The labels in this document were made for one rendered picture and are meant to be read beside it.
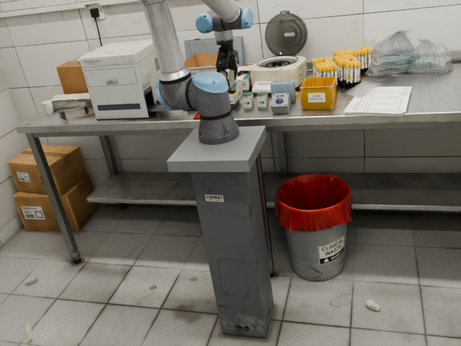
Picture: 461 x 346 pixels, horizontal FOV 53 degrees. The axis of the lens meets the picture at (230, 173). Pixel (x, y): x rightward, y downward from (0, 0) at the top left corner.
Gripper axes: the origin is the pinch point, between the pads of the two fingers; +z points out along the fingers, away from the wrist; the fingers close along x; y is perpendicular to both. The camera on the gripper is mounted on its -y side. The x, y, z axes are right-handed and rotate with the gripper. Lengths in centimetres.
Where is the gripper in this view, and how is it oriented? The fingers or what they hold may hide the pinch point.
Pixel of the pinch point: (229, 87)
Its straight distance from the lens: 204.2
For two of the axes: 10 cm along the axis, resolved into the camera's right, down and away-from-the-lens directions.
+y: 2.8, -4.8, 8.3
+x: -9.5, -0.1, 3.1
